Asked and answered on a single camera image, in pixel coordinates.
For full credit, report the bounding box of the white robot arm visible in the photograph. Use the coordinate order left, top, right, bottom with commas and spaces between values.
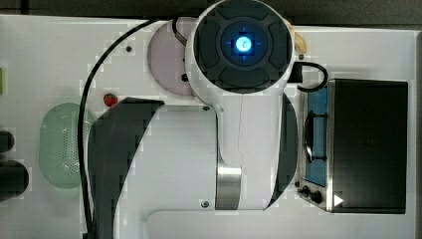
88, 0, 295, 239

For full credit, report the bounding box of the dark red strawberry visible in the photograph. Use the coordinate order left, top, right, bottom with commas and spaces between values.
103, 94, 118, 108

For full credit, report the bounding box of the peeled banana toy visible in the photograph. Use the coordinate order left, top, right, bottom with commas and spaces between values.
287, 22, 308, 54

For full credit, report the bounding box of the silver black toaster oven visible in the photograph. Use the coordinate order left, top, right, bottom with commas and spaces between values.
296, 79, 408, 214

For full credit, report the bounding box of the green perforated colander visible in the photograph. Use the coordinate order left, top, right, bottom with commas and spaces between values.
39, 103, 81, 189

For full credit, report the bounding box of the small black cup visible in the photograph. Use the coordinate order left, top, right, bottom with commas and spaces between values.
0, 130, 15, 152

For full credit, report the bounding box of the large black pot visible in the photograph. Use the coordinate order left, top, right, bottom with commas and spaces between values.
0, 160, 29, 201

